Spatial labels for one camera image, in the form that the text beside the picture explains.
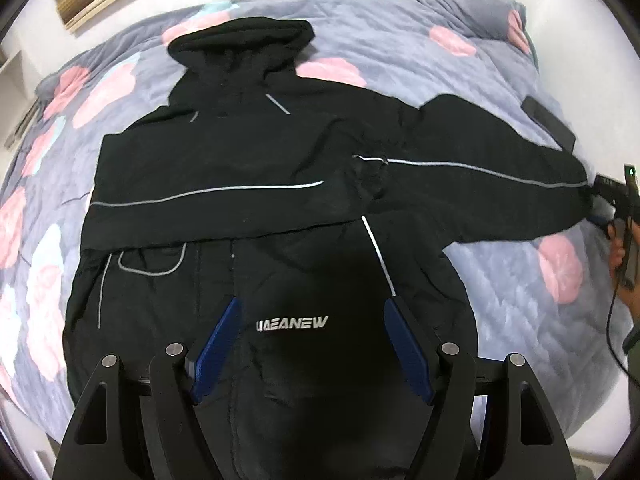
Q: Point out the grey floral blanket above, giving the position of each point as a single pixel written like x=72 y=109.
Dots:
x=400 y=50

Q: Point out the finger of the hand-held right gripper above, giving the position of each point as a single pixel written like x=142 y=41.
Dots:
x=602 y=218
x=610 y=186

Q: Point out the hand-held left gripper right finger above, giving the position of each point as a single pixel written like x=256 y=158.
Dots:
x=402 y=345

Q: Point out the black phone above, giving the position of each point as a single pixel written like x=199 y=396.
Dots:
x=547 y=120

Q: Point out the white bedside cabinet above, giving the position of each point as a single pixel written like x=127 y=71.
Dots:
x=15 y=95

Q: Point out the person's right hand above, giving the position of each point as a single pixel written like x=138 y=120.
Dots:
x=616 y=255

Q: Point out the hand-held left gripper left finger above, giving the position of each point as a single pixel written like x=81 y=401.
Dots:
x=220 y=340

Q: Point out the black hooded jacket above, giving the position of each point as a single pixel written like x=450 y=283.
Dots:
x=280 y=210

